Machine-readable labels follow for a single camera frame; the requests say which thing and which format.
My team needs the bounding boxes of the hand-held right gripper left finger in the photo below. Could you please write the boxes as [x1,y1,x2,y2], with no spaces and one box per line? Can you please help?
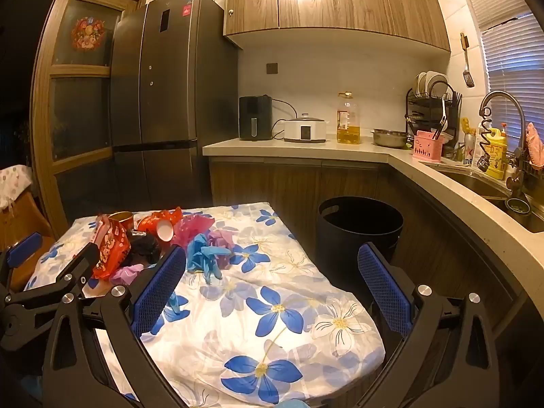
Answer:
[42,244,188,408]

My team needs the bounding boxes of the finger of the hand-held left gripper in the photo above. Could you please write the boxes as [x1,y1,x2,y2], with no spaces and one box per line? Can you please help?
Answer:
[4,242,100,307]
[0,232,43,292]

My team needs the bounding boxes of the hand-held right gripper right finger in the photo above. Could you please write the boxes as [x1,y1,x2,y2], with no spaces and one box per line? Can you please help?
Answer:
[357,241,500,408]

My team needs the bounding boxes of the black plastic bag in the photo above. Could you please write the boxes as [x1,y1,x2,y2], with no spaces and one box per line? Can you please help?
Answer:
[127,234,162,266]

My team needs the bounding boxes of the black trash bin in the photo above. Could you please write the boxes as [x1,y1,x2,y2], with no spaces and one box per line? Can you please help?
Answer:
[315,196,404,302]

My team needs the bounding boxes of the pink plastic bag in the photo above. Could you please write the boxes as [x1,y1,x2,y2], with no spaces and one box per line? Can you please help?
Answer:
[172,215,217,249]

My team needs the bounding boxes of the blue rubber glove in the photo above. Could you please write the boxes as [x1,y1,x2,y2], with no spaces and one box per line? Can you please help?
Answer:
[151,291,190,335]
[186,234,232,285]

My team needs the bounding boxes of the wooden chair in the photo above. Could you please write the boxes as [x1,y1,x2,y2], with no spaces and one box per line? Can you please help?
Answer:
[0,191,56,290]

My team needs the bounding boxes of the red snack bag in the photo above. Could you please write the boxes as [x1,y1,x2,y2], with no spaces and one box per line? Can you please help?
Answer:
[91,215,132,281]

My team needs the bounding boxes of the purple rubber glove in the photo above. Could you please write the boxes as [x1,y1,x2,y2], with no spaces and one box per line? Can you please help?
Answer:
[109,263,145,285]
[208,229,236,251]

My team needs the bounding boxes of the gold tin can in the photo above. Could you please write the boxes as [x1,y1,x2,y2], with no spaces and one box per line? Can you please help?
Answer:
[108,211,134,232]

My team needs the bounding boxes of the red paper cup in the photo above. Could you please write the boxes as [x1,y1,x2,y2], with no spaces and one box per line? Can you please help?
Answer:
[137,209,183,243]

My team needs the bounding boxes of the dotted white cloth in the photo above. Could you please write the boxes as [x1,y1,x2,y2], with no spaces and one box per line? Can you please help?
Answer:
[0,164,34,210]

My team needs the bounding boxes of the floral cloth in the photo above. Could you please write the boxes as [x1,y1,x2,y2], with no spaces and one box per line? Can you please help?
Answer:
[25,202,387,408]

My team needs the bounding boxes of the steel sink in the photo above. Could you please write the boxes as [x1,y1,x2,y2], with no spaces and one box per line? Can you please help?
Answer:
[429,166,544,234]

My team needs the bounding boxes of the pink utensil holder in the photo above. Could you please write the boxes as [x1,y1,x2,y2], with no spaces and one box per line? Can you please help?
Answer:
[412,130,445,162]

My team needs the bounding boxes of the wooden base cabinets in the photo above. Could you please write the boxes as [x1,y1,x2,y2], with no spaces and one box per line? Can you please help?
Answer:
[208,157,523,307]

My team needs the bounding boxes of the steel bowl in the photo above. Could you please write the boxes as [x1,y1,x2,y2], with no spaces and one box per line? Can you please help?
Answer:
[371,129,415,149]

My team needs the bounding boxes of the wooden glass door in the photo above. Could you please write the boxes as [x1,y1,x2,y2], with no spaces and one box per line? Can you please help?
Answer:
[30,0,147,239]

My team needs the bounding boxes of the metal can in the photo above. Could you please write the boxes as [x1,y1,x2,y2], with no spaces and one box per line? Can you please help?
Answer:
[463,133,477,166]

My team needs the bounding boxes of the cooking oil bottle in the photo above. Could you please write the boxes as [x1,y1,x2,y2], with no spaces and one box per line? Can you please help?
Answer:
[337,91,360,144]

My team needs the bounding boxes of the white pump bottle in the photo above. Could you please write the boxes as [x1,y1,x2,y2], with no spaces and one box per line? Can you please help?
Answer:
[473,122,489,168]

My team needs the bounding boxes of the yellow detergent bottle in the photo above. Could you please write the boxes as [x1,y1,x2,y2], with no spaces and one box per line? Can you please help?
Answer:
[486,123,508,180]

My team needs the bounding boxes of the white electric cooker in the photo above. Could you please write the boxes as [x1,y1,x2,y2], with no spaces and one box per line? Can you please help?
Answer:
[283,113,329,143]

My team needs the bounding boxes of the black dish rack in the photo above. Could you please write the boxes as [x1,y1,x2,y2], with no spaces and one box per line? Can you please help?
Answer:
[406,81,464,145]

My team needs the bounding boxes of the dark grey refrigerator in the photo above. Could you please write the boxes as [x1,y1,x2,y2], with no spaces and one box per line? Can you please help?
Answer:
[109,0,244,217]

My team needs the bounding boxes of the black air fryer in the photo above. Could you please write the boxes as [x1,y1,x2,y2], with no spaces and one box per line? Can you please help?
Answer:
[239,96,273,141]

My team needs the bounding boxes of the pink cloth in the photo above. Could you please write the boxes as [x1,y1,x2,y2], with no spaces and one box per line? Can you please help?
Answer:
[525,122,544,168]

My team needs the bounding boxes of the red round door decoration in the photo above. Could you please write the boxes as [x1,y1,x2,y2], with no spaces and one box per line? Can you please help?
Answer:
[71,16,106,52]

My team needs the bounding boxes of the steel kitchen faucet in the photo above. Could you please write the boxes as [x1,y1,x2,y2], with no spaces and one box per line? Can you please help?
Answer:
[479,90,528,171]

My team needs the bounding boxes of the hanging metal spatula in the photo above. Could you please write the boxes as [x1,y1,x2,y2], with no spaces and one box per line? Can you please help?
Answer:
[460,33,475,88]

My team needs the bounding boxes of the window blinds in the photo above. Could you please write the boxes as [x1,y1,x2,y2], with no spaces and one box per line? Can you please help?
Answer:
[457,0,544,141]

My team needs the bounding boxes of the appliance power cable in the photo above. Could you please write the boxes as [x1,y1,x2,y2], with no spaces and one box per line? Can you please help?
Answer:
[272,99,298,139]

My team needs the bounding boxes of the wooden wall cabinets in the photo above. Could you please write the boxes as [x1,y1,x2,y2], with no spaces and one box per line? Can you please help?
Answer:
[223,0,451,52]

